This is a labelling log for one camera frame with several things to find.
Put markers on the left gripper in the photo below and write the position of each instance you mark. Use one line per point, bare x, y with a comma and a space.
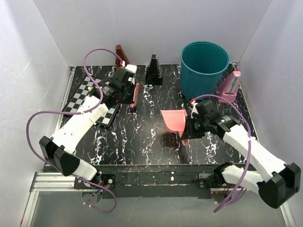
128, 100

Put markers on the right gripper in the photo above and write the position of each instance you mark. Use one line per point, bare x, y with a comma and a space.
191, 134

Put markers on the pink hand brush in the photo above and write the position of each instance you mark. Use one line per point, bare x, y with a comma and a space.
133, 105

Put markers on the pink dustpan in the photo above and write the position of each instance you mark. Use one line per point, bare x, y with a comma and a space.
175, 122

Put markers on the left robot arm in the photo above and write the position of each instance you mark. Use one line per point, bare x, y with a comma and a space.
59, 148

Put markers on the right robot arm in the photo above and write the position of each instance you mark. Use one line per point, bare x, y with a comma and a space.
273, 180

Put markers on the pink metronome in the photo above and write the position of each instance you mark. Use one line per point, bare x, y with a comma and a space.
229, 87

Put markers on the brown metronome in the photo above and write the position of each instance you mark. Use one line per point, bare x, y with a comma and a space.
120, 52

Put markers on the black metronome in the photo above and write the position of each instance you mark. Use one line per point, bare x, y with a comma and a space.
153, 74

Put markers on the teal plastic bin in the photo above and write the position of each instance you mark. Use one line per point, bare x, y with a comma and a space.
202, 65

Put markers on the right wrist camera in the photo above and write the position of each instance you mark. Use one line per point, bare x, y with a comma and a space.
194, 112

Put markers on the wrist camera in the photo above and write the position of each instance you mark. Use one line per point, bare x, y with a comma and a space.
132, 68
194, 112

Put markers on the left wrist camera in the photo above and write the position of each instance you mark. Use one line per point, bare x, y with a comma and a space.
132, 68

